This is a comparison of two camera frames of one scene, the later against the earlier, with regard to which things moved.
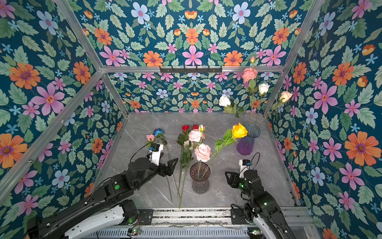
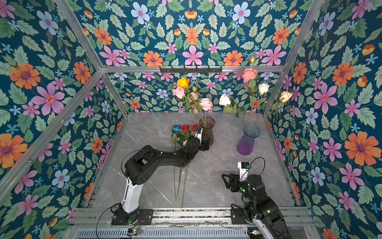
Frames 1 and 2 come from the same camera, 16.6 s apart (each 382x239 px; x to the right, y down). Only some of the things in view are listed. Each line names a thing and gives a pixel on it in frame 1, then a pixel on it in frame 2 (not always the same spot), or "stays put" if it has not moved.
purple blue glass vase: (245, 145) stays put
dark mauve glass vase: (200, 173) -> (207, 131)
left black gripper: (165, 171) -> (207, 146)
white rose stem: (225, 101) stays put
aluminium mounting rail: (301, 218) stays put
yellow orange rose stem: (230, 136) -> (183, 83)
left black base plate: (145, 215) stays put
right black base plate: (238, 216) stays put
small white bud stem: (263, 88) stays put
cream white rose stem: (284, 96) stays put
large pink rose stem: (203, 153) -> (207, 105)
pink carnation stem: (249, 75) stays put
